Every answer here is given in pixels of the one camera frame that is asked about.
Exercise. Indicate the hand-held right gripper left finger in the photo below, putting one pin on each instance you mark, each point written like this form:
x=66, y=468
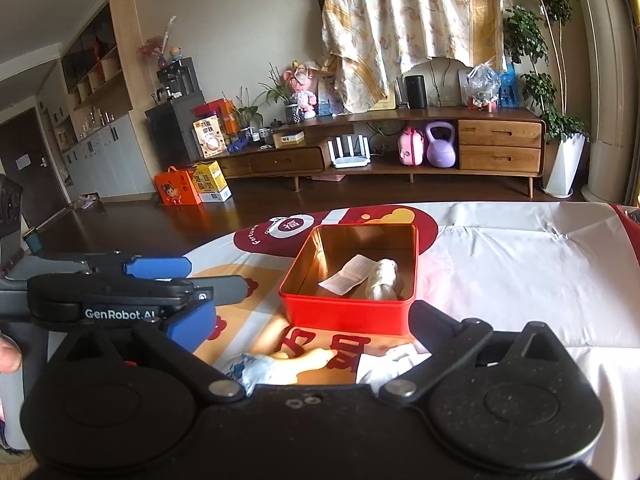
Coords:
x=190, y=325

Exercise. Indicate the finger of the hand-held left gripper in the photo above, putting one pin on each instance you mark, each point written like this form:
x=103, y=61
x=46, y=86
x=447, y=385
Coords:
x=155, y=266
x=220, y=291

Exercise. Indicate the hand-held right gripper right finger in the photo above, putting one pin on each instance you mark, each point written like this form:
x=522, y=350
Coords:
x=430, y=325

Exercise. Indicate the red tin box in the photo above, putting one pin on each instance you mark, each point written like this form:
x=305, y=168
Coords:
x=345, y=317

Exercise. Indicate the yellow rubber chicken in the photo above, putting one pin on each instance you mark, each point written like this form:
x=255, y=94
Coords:
x=300, y=362

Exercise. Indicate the person's left hand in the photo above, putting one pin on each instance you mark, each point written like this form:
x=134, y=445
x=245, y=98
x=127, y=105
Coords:
x=9, y=355

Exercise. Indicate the white cloth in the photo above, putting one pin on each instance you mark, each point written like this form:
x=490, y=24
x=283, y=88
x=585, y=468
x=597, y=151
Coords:
x=390, y=365

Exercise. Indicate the white bandage roll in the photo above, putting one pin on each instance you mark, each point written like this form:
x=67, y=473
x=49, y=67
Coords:
x=385, y=280

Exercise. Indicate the printed white red tablecloth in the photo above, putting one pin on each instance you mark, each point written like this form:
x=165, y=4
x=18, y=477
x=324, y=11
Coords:
x=500, y=270

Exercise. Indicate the white paper slip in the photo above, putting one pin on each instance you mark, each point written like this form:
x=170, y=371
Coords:
x=345, y=274

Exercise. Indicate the yellow carton box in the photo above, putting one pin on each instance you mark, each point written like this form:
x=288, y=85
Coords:
x=214, y=182

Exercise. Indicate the yellow printed box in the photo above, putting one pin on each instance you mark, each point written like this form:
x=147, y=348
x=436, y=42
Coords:
x=207, y=137

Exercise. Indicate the black tea bar machine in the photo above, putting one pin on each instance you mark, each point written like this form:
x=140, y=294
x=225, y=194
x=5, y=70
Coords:
x=172, y=125

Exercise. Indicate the dark brown door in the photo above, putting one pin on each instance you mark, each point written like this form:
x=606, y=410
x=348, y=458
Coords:
x=30, y=170

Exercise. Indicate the red orange gift box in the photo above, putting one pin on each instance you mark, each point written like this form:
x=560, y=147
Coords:
x=215, y=112

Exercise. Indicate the beige small box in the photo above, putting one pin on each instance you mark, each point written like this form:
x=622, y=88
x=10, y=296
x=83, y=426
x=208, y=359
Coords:
x=290, y=138

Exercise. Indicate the purple kettlebell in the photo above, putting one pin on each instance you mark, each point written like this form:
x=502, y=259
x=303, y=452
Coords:
x=440, y=150

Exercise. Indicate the pink toy case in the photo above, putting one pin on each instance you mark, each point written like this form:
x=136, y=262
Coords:
x=411, y=147

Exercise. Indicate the white router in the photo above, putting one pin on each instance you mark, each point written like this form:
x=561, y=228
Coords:
x=350, y=152

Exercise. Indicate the wooden tv cabinet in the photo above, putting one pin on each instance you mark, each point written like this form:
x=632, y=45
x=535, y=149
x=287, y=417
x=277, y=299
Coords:
x=495, y=145

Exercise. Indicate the small potted plant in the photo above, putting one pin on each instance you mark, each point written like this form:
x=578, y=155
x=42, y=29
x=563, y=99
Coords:
x=285, y=95

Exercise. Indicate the pink plush doll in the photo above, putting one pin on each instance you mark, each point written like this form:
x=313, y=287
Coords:
x=302, y=90

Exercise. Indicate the black cylinder speaker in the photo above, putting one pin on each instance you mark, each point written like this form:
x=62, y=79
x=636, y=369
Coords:
x=415, y=91

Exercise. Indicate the clear plastic bag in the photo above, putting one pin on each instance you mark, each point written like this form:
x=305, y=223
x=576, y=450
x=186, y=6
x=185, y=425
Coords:
x=482, y=85

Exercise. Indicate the blue packet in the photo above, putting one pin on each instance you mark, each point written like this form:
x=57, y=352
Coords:
x=508, y=85

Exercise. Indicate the white standing air conditioner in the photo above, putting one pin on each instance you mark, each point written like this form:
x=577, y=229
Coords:
x=610, y=110

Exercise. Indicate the tall potted plant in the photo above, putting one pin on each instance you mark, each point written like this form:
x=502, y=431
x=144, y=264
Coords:
x=525, y=35

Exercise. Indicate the yellow patterned cloth cover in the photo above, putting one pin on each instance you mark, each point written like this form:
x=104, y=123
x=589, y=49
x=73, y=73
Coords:
x=410, y=10

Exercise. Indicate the wooden wall cabinet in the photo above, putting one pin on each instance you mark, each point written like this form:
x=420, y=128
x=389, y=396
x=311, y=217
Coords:
x=105, y=110

